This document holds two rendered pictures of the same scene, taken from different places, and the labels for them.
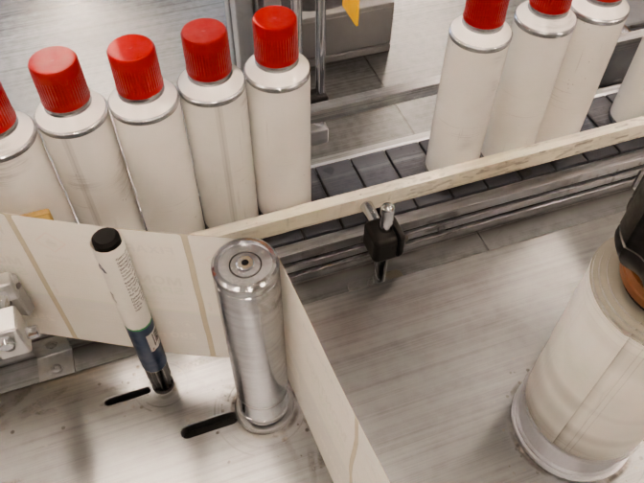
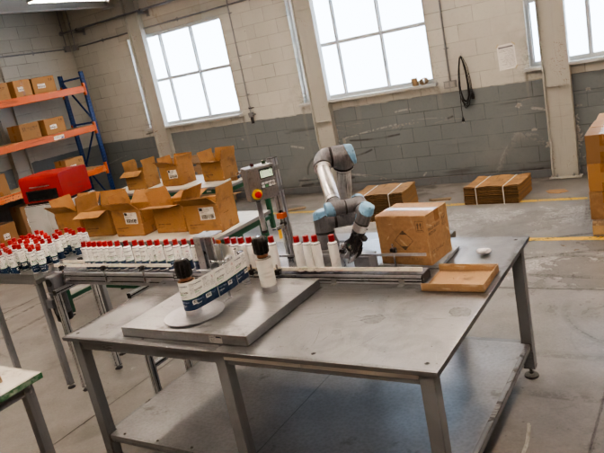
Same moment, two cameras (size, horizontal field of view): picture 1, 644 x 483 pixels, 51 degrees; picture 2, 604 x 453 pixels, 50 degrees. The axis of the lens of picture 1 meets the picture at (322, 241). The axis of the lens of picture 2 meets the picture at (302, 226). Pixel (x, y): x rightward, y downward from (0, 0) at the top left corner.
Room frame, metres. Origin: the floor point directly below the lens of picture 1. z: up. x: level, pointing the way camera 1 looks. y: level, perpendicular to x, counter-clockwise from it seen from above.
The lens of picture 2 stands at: (-1.47, -2.89, 2.00)
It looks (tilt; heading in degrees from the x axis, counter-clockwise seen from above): 14 degrees down; 54
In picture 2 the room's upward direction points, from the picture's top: 12 degrees counter-clockwise
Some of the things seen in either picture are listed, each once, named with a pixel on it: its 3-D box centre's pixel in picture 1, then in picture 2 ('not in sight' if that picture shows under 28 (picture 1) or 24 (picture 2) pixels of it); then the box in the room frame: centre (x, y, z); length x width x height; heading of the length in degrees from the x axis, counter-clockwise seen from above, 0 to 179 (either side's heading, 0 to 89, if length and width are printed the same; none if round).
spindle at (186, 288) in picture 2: not in sight; (187, 286); (-0.18, -0.07, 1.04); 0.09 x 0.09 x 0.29
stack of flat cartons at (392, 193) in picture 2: not in sight; (385, 201); (3.77, 2.56, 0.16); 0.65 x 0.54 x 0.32; 114
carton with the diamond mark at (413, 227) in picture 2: not in sight; (413, 233); (0.95, -0.55, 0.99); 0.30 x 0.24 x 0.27; 103
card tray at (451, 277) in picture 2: not in sight; (459, 277); (0.79, -0.96, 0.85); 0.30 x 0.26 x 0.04; 110
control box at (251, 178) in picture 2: not in sight; (260, 182); (0.49, 0.11, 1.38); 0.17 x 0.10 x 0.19; 165
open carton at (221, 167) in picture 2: not in sight; (216, 164); (2.43, 3.96, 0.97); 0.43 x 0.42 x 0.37; 16
